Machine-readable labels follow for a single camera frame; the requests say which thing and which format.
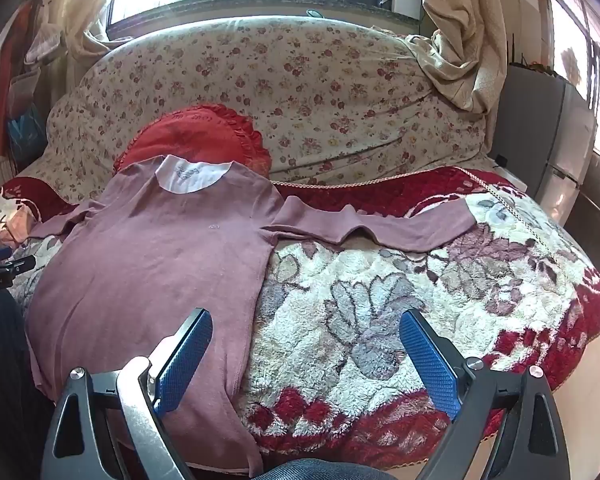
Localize grey cabinet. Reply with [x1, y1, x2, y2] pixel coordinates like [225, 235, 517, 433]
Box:
[490, 65, 598, 241]

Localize pink long-sleeved shirt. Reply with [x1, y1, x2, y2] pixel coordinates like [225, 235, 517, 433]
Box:
[25, 156, 476, 476]

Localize red white floral blanket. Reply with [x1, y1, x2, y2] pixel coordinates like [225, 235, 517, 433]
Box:
[0, 162, 600, 466]

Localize red ruffled cushion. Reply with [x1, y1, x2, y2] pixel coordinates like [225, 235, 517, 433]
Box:
[112, 104, 273, 178]

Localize side window with grille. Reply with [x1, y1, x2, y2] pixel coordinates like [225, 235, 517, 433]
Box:
[545, 0, 600, 161]

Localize person's dark clothing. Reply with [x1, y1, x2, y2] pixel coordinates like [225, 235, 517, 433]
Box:
[0, 285, 56, 480]

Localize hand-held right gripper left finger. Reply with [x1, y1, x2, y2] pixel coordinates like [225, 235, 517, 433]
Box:
[40, 308, 214, 480]

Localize cream curtain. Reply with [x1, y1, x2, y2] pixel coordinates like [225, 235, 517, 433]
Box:
[417, 0, 508, 113]
[45, 0, 131, 61]

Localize hanging clothes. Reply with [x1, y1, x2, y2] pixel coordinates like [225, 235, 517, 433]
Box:
[0, 0, 51, 161]

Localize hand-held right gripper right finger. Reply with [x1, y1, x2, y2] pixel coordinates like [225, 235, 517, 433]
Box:
[399, 309, 573, 480]

